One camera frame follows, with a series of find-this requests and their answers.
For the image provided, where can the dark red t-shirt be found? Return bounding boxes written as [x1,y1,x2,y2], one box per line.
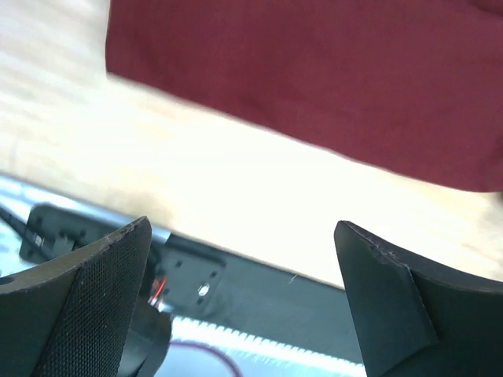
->
[105,1,502,192]

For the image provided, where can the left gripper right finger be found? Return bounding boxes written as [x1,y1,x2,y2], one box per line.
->
[334,221,502,377]

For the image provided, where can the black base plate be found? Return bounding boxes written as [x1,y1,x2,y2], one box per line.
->
[1,204,362,376]

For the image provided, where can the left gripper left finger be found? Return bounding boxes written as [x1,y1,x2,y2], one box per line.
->
[1,217,152,377]

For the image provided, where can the white slotted cable duct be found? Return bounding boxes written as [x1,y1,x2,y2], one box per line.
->
[172,317,366,376]

